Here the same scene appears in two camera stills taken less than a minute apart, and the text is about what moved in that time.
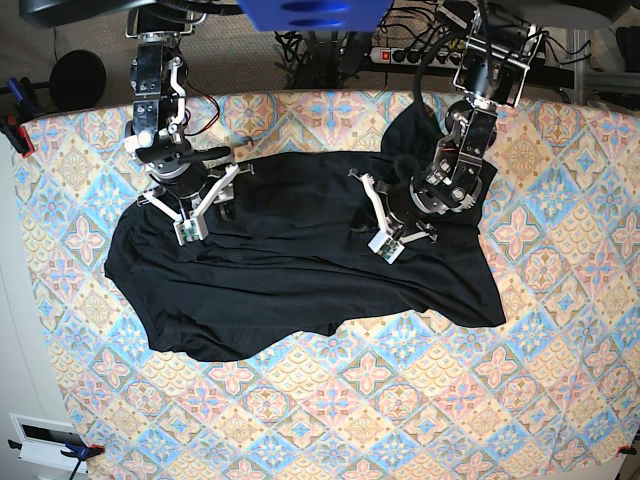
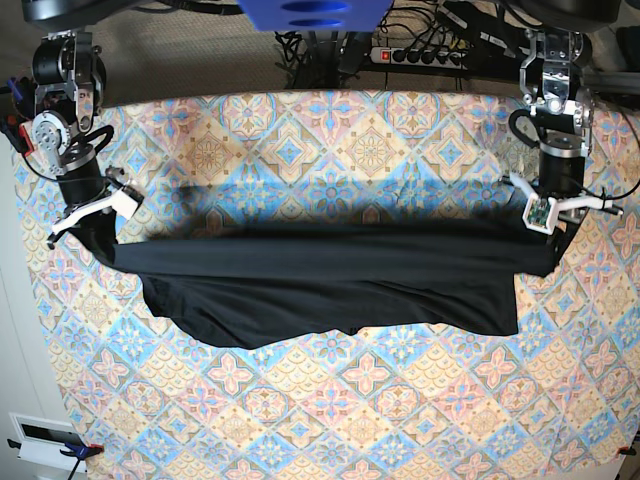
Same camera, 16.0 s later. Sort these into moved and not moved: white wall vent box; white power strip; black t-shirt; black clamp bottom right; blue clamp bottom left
Moved: black t-shirt
Not moved: white wall vent box; blue clamp bottom left; white power strip; black clamp bottom right
